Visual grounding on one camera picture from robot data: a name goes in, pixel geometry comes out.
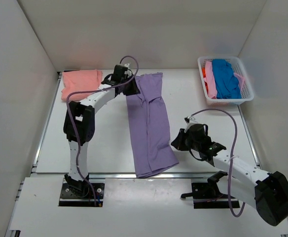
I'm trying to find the orange t-shirt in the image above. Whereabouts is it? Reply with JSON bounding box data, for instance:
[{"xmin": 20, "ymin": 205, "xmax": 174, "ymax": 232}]
[{"xmin": 202, "ymin": 67, "xmax": 208, "ymax": 94}]

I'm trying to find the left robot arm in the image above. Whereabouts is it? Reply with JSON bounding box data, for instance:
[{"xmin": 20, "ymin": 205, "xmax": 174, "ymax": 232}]
[{"xmin": 63, "ymin": 63, "xmax": 140, "ymax": 198}]

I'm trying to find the white plastic basket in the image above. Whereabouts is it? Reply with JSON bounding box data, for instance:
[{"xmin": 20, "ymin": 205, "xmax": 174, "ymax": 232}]
[{"xmin": 198, "ymin": 56, "xmax": 254, "ymax": 106}]

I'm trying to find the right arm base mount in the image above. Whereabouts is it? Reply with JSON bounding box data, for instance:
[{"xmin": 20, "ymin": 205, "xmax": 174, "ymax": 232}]
[{"xmin": 180, "ymin": 171, "xmax": 229, "ymax": 209}]

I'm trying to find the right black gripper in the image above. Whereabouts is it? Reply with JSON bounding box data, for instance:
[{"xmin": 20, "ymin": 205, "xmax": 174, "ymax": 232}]
[{"xmin": 171, "ymin": 129, "xmax": 200, "ymax": 152}]

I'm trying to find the light pink t-shirt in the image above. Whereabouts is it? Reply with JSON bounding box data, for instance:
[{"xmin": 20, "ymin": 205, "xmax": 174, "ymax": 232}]
[{"xmin": 204, "ymin": 61, "xmax": 245, "ymax": 99}]

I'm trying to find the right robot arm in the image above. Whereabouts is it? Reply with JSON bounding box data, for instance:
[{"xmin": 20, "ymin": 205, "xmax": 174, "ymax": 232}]
[{"xmin": 171, "ymin": 123, "xmax": 288, "ymax": 226}]

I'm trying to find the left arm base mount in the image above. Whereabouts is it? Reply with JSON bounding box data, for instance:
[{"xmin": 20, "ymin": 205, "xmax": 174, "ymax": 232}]
[{"xmin": 58, "ymin": 179, "xmax": 105, "ymax": 207}]

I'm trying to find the folded salmon pink t-shirt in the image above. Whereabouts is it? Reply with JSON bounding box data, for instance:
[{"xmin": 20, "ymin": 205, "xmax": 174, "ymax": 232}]
[{"xmin": 61, "ymin": 70, "xmax": 103, "ymax": 101}]

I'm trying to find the blue t-shirt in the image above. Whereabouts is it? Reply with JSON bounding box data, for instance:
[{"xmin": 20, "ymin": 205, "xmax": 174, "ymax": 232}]
[{"xmin": 212, "ymin": 59, "xmax": 241, "ymax": 99}]

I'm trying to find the purple t-shirt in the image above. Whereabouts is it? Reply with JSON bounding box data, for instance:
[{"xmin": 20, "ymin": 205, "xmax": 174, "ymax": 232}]
[{"xmin": 126, "ymin": 73, "xmax": 179, "ymax": 178}]

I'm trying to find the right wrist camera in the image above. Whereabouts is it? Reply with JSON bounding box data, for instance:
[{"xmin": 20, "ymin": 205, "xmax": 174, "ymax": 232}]
[{"xmin": 184, "ymin": 116, "xmax": 198, "ymax": 131}]

